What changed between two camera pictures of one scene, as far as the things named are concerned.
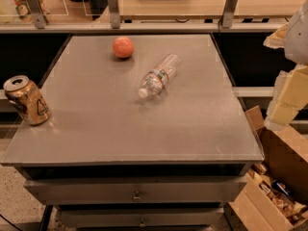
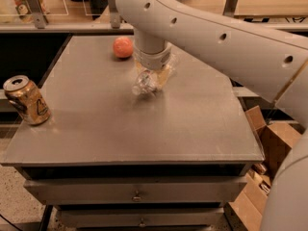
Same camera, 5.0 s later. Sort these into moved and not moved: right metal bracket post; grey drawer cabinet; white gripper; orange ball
Moved: white gripper
Not moved: right metal bracket post; orange ball; grey drawer cabinet
